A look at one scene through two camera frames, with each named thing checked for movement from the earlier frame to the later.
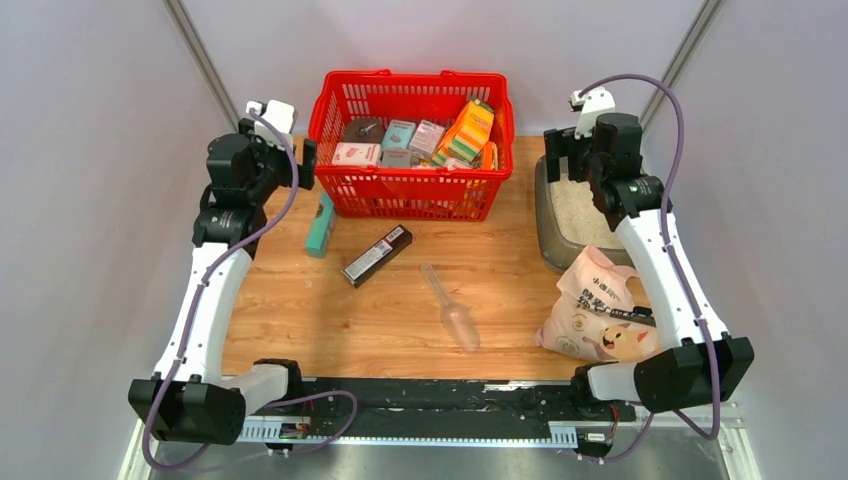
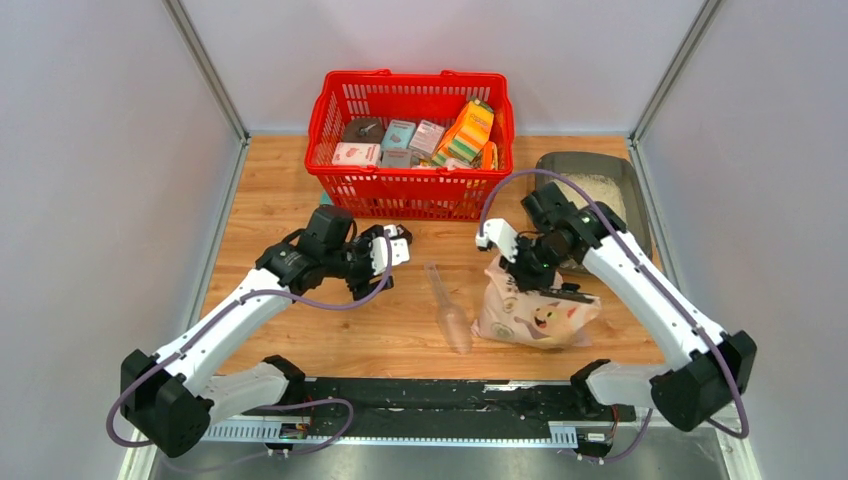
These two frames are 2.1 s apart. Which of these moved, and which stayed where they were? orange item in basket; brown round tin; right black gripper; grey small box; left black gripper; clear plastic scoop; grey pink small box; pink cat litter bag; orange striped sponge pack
Moved: left black gripper; right black gripper; pink cat litter bag
Stayed: clear plastic scoop; orange item in basket; orange striped sponge pack; grey small box; brown round tin; grey pink small box
